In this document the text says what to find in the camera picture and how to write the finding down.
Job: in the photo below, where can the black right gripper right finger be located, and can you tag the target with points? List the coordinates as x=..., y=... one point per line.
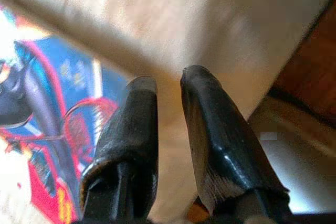
x=218, y=134

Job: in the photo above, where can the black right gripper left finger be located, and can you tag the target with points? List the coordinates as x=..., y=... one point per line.
x=126, y=142

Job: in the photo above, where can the colourful manga comic book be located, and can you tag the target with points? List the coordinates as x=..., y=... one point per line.
x=57, y=98

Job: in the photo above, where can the bed with beige floral sheet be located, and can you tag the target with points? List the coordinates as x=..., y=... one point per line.
x=183, y=24

